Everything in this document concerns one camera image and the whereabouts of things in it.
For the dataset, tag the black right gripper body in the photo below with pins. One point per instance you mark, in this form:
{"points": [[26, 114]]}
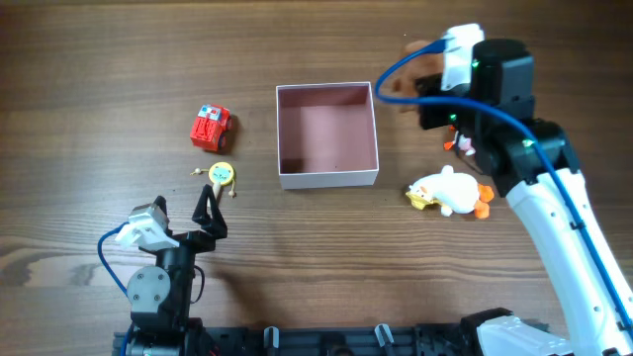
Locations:
{"points": [[430, 115]]}

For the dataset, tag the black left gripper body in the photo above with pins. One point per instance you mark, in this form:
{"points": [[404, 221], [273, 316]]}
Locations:
{"points": [[189, 241]]}

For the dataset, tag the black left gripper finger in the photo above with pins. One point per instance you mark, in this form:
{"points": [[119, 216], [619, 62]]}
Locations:
{"points": [[208, 216], [159, 213]]}

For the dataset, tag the yellow rattle drum toy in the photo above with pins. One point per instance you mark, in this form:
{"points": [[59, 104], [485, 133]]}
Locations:
{"points": [[221, 174]]}

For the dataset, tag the brown plush bear toy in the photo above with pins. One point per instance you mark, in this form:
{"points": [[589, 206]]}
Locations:
{"points": [[420, 67]]}

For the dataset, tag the white pink duck figurine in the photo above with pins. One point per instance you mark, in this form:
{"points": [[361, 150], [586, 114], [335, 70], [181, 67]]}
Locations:
{"points": [[460, 142]]}

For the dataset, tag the red toy fire truck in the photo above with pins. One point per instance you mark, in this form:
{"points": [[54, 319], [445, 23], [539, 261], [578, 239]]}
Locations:
{"points": [[210, 128]]}

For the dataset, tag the white plush duck orange feet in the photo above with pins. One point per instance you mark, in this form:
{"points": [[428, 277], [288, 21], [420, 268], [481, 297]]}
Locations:
{"points": [[453, 192]]}

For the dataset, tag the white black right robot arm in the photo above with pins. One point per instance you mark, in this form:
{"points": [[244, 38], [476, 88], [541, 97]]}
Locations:
{"points": [[535, 168]]}

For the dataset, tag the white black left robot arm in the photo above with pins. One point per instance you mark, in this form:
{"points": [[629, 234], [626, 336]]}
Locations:
{"points": [[161, 294]]}

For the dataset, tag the white box pink interior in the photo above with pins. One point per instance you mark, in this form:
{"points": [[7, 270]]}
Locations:
{"points": [[326, 135]]}

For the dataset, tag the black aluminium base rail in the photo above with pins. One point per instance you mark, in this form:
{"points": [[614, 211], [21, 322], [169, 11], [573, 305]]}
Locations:
{"points": [[421, 339]]}

